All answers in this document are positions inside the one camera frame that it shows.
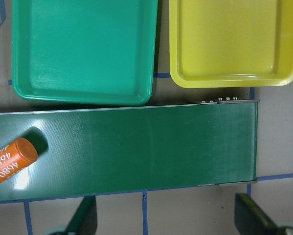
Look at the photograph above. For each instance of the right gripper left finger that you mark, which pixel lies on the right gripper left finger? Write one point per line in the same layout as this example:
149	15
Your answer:
84	221

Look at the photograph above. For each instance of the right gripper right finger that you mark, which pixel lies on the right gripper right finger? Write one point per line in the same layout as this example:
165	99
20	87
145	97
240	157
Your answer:
250	219

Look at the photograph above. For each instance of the orange cylinder labelled 4680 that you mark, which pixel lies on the orange cylinder labelled 4680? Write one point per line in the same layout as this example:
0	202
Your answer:
16	156

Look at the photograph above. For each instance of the green conveyor belt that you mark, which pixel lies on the green conveyor belt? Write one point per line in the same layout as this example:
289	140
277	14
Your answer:
98	151

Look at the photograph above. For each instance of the green plastic tray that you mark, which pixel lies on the green plastic tray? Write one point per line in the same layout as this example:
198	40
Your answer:
84	51

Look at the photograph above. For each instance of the yellow plastic tray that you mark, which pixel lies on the yellow plastic tray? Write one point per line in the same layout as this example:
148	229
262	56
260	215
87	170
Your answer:
231	43

